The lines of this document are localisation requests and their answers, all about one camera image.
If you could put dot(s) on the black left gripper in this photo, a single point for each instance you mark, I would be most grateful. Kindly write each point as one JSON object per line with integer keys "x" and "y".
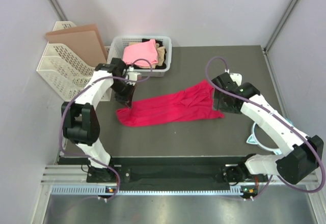
{"x": 127, "y": 99}

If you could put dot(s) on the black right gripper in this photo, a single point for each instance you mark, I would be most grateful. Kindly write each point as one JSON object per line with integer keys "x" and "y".
{"x": 218, "y": 104}

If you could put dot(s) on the red t shirt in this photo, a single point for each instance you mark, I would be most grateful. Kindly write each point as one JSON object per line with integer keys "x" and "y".
{"x": 194, "y": 103}

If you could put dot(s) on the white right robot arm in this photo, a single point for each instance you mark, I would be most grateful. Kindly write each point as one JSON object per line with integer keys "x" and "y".
{"x": 299, "y": 152}

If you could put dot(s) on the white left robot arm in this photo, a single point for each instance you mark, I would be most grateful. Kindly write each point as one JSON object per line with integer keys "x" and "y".
{"x": 80, "y": 123}

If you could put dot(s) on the white plastic laundry basket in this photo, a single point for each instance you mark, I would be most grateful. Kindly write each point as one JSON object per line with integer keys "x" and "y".
{"x": 119, "y": 43}

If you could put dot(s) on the light pink t shirt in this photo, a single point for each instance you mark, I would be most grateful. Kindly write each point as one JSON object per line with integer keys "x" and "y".
{"x": 143, "y": 51}

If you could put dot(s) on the teal cat ear headphones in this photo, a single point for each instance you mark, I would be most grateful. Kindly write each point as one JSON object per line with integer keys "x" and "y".
{"x": 259, "y": 139}

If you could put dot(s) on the tan t shirt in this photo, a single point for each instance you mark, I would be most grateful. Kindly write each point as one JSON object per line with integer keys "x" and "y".
{"x": 161, "y": 52}

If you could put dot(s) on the cream mesh file organizer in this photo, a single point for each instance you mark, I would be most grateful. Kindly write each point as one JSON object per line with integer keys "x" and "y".
{"x": 62, "y": 69}

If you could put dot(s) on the brown cardboard folder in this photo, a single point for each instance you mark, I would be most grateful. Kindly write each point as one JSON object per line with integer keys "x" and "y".
{"x": 85, "y": 41}

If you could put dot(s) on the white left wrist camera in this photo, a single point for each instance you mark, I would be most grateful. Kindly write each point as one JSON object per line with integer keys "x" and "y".
{"x": 132, "y": 76}

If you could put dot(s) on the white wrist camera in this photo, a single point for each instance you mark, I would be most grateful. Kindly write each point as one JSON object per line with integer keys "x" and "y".
{"x": 236, "y": 77}
{"x": 132, "y": 76}

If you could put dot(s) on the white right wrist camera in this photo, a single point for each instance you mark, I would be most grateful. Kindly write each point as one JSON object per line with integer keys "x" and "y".
{"x": 236, "y": 77}

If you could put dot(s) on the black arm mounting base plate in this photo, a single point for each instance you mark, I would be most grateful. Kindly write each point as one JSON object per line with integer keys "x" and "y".
{"x": 176, "y": 173}

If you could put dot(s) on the white slotted cable duct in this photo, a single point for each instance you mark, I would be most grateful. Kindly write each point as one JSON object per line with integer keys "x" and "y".
{"x": 104, "y": 189}

